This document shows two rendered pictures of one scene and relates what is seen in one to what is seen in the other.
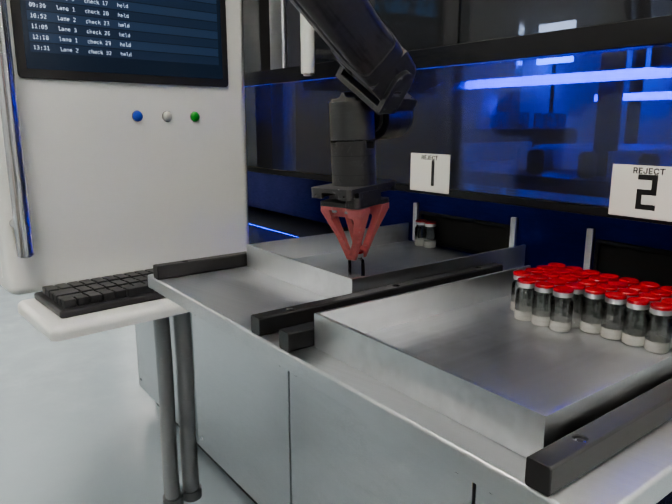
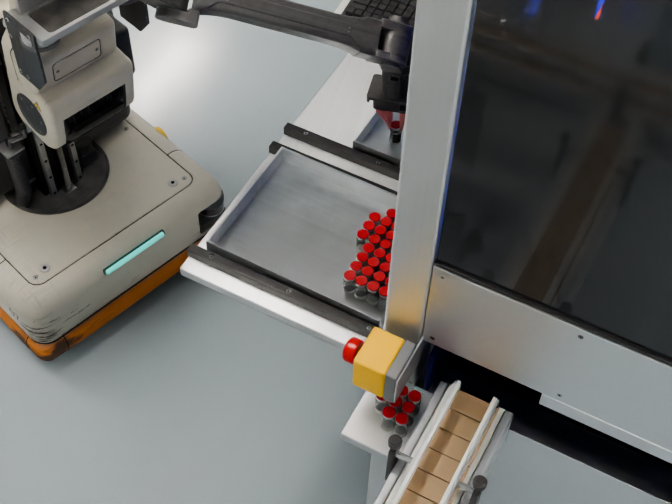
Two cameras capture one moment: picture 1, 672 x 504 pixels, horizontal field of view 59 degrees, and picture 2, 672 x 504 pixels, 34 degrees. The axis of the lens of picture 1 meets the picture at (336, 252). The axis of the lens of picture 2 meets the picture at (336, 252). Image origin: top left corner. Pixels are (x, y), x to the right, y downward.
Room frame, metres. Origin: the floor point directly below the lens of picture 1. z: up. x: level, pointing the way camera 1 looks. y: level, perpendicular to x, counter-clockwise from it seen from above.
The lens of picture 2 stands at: (0.03, -1.28, 2.41)
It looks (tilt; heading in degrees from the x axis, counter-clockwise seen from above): 52 degrees down; 64
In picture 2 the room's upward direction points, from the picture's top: 2 degrees clockwise
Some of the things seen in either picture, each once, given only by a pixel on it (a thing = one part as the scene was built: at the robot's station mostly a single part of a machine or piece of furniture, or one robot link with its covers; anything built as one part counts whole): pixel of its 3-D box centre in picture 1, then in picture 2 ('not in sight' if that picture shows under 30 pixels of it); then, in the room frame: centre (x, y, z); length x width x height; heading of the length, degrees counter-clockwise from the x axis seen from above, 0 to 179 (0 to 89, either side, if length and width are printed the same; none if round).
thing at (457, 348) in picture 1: (532, 331); (327, 234); (0.55, -0.19, 0.90); 0.34 x 0.26 x 0.04; 126
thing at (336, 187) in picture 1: (353, 169); (397, 81); (0.77, -0.02, 1.04); 0.10 x 0.07 x 0.07; 141
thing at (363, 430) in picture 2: not in sight; (397, 423); (0.50, -0.57, 0.87); 0.14 x 0.13 x 0.02; 127
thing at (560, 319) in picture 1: (561, 309); (362, 241); (0.60, -0.24, 0.90); 0.02 x 0.02 x 0.05
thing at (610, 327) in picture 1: (583, 307); (370, 251); (0.60, -0.26, 0.90); 0.18 x 0.02 x 0.05; 36
